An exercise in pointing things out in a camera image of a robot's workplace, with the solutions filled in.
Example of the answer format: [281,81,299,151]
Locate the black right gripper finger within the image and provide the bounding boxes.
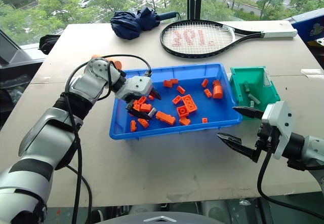
[232,105,265,121]
[217,132,261,164]

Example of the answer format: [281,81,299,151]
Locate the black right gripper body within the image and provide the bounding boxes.
[255,123,278,162]

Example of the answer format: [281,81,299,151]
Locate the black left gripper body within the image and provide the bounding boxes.
[126,95,139,111]

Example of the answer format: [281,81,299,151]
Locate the grey parts in green bin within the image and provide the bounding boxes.
[248,93,261,105]

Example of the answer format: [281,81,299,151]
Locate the green plastic bin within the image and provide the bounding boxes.
[229,65,281,120]

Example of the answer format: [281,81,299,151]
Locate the blue plastic bin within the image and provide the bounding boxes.
[109,62,243,141]

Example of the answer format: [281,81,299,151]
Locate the long orange toy brick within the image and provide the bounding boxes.
[155,110,177,126]

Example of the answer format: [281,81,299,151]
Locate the square orange studded brick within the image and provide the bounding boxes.
[176,105,189,119]

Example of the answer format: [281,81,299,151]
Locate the large orange studded brick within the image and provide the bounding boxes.
[181,94,198,113]

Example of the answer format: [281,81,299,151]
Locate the orange toy cylinder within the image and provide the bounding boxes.
[212,80,224,100]

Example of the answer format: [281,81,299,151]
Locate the folded navy blue umbrella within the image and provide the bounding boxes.
[110,7,179,41]

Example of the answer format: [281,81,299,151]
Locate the black and white tennis racket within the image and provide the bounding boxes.
[159,19,298,59]

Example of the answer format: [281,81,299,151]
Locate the blue printed box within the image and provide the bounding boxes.
[291,8,324,49]

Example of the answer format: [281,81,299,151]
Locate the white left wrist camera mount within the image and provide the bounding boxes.
[115,76,154,101]

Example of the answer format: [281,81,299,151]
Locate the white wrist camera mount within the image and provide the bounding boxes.
[115,76,154,101]
[261,100,295,161]

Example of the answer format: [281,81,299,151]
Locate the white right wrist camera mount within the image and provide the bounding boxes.
[261,100,295,161]

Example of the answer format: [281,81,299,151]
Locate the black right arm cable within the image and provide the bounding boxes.
[257,146,324,221]

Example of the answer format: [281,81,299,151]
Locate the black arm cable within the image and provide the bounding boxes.
[257,146,324,221]
[60,54,153,224]

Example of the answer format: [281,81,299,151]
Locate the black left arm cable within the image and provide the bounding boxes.
[60,54,153,224]

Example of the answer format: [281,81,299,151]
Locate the black bundled strap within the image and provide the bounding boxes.
[38,34,62,56]

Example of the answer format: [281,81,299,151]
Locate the dark angled frame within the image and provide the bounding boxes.
[0,28,47,69]

